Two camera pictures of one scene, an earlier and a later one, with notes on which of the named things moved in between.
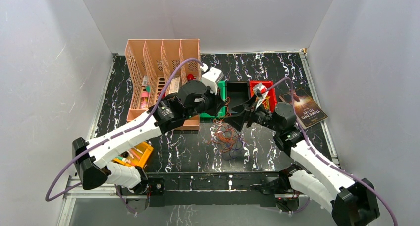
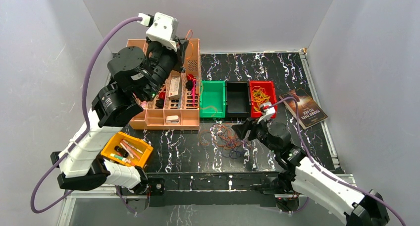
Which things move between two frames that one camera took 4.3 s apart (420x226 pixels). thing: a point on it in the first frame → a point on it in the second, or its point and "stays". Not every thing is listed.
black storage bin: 236,93 stays
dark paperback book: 307,111 stays
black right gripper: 245,110 → 249,124
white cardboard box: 175,85 stays
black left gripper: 216,103 → 181,52
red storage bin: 270,102 stays
